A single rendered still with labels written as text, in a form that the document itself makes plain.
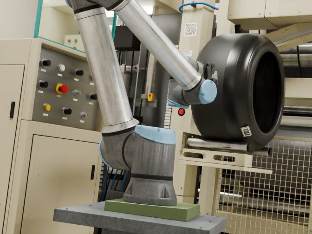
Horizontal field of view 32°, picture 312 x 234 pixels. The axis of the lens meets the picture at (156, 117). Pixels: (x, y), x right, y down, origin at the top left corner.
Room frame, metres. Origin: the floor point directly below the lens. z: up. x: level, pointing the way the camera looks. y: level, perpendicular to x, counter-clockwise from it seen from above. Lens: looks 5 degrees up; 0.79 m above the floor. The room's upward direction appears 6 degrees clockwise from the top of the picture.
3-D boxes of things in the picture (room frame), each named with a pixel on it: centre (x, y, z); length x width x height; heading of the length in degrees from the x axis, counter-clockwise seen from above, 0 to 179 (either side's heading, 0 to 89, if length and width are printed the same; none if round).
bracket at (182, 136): (2.91, -0.24, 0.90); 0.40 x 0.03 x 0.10; 147
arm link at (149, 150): (1.94, 0.00, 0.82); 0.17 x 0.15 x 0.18; 37
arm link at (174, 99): (2.20, -0.09, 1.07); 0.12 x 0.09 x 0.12; 37
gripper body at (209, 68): (2.36, -0.18, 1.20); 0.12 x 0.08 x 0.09; 147
